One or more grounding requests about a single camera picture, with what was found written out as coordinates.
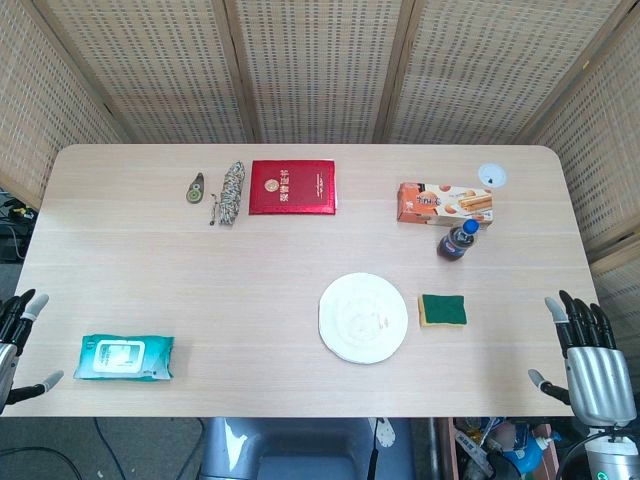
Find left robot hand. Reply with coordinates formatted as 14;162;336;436
0;288;65;417

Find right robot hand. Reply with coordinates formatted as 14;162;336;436
528;289;639;430

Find green yellow sponge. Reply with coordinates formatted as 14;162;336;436
417;293;467;329

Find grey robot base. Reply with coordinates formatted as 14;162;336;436
199;417;416;480

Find dark soda bottle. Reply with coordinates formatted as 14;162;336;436
437;218;481;263

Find white round plate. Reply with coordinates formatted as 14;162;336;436
318;272;408;364

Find teal wet wipes pack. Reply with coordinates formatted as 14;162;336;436
73;334;176;382

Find orange biscuit box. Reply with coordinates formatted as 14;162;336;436
397;181;495;229

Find green correction tape dispenser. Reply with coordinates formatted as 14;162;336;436
182;171;205;206

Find red certificate book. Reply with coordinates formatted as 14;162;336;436
248;159;340;217

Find bamboo folding screen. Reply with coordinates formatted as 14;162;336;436
0;0;640;311

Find black floor cable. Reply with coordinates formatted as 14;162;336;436
0;417;131;480

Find white perforated bracket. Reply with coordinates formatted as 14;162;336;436
375;418;396;451

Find bundle of speckled rope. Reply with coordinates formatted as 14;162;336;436
208;159;247;227

